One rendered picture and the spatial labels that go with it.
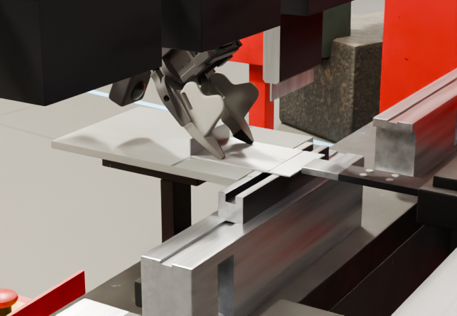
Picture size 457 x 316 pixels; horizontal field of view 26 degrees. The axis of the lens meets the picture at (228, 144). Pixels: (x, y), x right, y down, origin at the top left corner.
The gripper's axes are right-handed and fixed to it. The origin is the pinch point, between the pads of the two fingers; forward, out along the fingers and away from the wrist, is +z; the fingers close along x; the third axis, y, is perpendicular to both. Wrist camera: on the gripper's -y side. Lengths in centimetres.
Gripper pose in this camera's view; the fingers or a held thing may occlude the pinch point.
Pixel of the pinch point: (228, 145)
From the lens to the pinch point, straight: 115.1
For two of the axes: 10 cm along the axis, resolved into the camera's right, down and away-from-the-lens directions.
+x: 5.2, -2.6, 8.1
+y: 6.5, -5.0, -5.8
